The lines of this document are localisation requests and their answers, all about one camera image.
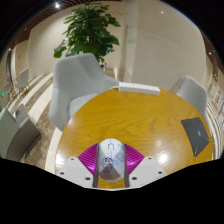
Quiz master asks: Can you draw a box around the grey upholstered armchair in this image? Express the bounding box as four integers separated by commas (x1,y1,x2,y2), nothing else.
48,53,120,132
169,75,208,118
0,103,42,163

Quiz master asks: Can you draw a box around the small white chair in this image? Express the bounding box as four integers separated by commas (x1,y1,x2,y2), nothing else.
14,67,32,94

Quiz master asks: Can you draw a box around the dark grey mouse pad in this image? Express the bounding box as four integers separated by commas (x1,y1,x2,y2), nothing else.
180,116,212,158

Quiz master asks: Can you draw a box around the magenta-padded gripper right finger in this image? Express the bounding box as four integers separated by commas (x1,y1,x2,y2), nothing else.
122,142,168,188

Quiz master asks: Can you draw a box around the green potted plant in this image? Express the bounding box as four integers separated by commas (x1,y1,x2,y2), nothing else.
53,3,122,68

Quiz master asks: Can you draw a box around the white cartoon-print computer mouse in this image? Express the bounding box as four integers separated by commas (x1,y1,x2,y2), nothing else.
97,137,127,183

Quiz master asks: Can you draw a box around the white power strip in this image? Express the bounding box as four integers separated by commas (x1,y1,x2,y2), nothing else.
117,81,161,96

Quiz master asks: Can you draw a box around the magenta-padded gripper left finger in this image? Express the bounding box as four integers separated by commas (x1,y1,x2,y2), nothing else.
55,142,100,188

